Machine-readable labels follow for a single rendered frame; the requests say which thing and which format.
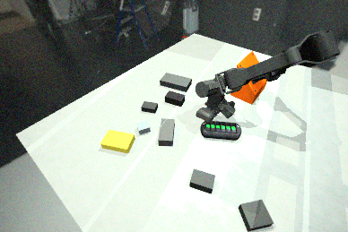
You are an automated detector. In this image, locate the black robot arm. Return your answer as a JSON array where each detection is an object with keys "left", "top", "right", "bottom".
[{"left": 196, "top": 30, "right": 340, "bottom": 118}]

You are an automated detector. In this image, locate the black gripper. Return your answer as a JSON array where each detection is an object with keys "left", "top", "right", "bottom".
[{"left": 196, "top": 94, "right": 225, "bottom": 123}]

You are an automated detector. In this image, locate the yellow flat box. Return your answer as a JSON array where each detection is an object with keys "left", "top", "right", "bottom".
[{"left": 100, "top": 130, "right": 135, "bottom": 153}]

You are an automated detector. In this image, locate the small white block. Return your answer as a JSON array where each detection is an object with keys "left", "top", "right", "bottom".
[{"left": 136, "top": 120, "right": 151, "bottom": 135}]

